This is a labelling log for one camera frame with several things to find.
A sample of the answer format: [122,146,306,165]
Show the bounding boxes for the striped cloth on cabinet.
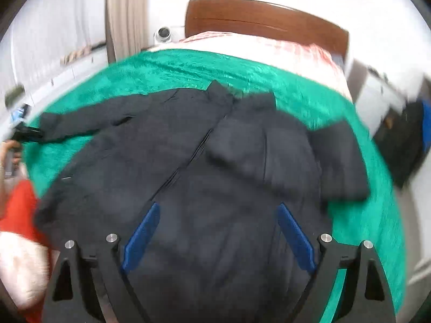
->
[60,42,106,66]

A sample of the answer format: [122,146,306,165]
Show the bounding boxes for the white desk with drawers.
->
[347,60,430,137]

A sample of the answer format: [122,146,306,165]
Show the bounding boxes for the person's red garment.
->
[1,179,51,322]

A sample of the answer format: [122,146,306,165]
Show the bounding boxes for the green patterned bedspread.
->
[25,50,405,322]

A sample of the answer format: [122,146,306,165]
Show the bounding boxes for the white low cabinet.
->
[1,43,108,139]

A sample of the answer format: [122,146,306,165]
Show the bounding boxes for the black puffer jacket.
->
[35,82,370,322]

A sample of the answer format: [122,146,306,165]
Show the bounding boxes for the dark jacket on chair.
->
[373,100,430,188]

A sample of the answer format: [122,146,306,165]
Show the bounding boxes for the white sheer curtain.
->
[1,0,105,95]

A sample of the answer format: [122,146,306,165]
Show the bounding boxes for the beige curtain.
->
[105,0,150,64]

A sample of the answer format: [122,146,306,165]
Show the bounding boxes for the cream sleeve forearm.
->
[1,231,50,310]

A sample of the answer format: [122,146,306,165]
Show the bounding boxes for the person's left hand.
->
[1,140,22,178]

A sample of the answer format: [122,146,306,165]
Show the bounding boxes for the brown wooden headboard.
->
[185,0,349,58]

